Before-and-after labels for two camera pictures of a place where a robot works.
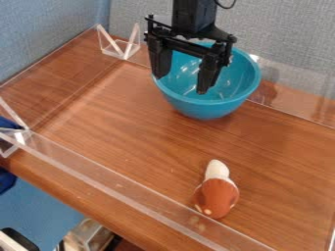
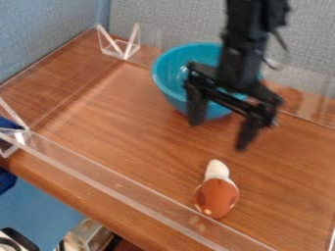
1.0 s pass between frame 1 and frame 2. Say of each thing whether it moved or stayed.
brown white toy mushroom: stayed
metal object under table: stayed
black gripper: moved
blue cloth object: stayed
